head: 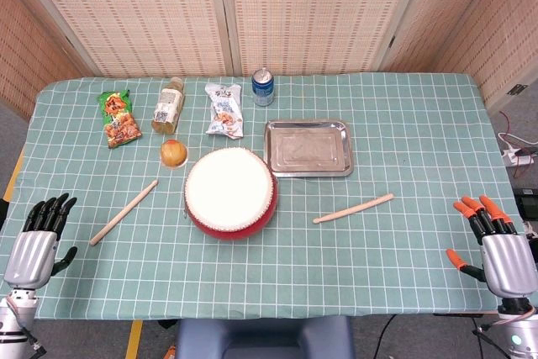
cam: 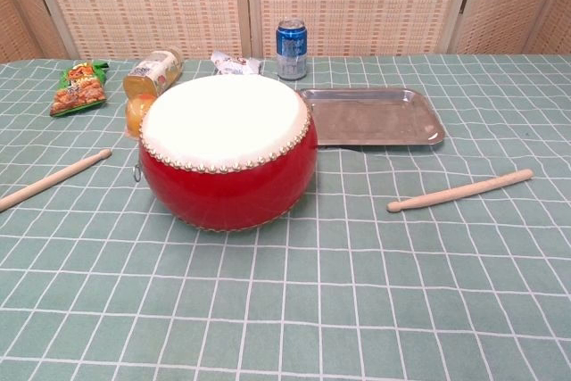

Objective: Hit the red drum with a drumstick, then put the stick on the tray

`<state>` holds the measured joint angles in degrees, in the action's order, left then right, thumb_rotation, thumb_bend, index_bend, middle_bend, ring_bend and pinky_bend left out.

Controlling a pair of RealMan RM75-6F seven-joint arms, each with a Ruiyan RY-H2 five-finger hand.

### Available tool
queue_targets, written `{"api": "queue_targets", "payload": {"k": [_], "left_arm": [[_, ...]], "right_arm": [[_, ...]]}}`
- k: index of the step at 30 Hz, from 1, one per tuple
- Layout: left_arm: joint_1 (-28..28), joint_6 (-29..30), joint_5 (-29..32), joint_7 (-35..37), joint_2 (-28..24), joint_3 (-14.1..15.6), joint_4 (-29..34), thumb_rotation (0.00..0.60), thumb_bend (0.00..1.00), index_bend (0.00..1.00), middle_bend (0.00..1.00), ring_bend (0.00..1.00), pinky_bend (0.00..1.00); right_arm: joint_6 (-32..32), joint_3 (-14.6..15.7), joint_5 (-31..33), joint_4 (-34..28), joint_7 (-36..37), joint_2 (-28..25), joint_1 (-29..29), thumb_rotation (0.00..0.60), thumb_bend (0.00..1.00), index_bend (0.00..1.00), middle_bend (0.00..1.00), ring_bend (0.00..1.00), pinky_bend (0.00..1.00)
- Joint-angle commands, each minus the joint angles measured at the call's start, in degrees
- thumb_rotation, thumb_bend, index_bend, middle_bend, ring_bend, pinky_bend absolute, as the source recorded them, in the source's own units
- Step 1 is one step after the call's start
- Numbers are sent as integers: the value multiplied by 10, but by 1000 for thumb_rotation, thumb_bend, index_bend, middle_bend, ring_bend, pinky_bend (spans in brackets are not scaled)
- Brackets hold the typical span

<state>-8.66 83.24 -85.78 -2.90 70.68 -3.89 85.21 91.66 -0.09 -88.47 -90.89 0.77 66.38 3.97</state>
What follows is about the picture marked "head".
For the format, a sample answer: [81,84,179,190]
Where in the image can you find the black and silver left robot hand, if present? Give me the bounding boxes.
[3,193,79,291]

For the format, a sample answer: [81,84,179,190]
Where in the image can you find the silver right hand, orange fingertips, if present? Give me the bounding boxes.
[445,194,538,297]

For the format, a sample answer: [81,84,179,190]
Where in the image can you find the wooden drumstick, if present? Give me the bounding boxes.
[88,179,160,246]
[312,193,395,224]

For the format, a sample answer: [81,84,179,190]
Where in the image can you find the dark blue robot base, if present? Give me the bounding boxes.
[175,315,355,359]

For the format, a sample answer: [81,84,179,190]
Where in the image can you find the red drum with white head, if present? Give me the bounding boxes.
[182,146,279,242]

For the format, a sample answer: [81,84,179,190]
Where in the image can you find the stainless steel tray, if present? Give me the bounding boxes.
[263,119,355,178]

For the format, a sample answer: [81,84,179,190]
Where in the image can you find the black box device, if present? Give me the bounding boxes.
[511,187,538,221]

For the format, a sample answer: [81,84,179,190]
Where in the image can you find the white power strip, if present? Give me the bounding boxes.
[502,146,533,166]

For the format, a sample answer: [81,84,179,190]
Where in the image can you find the green checked tablecloth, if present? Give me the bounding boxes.
[0,71,538,320]

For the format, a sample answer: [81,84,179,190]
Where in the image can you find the green snack bag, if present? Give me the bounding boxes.
[97,89,143,150]

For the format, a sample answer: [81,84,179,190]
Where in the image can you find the orange fruit jelly cup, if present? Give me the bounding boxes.
[160,139,189,170]

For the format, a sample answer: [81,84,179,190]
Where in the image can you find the yellow tea bottle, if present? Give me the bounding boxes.
[150,77,186,135]

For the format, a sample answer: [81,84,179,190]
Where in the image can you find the white snack bag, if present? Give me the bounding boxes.
[204,82,245,140]

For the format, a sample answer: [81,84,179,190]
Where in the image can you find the blue soda can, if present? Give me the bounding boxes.
[251,67,276,108]

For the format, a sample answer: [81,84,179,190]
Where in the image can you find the bamboo folding screen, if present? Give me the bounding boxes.
[0,0,538,120]

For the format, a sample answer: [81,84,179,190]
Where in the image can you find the black cable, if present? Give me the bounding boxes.
[369,314,398,359]

